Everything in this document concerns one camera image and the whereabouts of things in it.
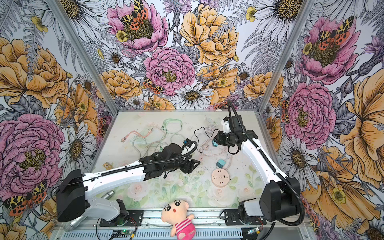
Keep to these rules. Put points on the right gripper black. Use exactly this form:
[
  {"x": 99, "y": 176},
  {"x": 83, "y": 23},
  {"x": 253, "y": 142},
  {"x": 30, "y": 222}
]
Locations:
[{"x": 219, "y": 140}]

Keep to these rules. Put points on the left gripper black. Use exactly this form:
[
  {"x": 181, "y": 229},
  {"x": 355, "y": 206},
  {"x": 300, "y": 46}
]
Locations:
[{"x": 188, "y": 166}]

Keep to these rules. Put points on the teal adapter with white cable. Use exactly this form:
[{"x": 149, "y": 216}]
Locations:
[{"x": 220, "y": 163}]

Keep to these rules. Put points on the round pink socket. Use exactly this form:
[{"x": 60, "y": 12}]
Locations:
[{"x": 220, "y": 178}]

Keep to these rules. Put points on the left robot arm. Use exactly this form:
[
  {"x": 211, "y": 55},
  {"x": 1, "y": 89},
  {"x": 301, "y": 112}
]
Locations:
[{"x": 77, "y": 194}]

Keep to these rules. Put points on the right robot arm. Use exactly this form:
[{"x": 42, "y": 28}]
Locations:
[{"x": 280, "y": 200}]

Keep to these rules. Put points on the plush doll pink dress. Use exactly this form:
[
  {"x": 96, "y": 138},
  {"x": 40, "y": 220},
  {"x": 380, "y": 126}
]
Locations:
[{"x": 176, "y": 214}]

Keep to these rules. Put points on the small yellow tag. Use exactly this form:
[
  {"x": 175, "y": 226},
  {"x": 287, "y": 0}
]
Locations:
[{"x": 108, "y": 166}]

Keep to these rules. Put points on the silver microphone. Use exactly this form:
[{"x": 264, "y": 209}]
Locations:
[{"x": 71, "y": 225}]

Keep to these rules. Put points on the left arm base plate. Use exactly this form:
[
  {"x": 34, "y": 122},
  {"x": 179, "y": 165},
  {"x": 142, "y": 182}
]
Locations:
[{"x": 131, "y": 218}]

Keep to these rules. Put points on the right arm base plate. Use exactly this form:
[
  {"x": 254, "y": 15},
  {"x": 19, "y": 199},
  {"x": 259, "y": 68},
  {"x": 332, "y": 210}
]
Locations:
[{"x": 232, "y": 217}]

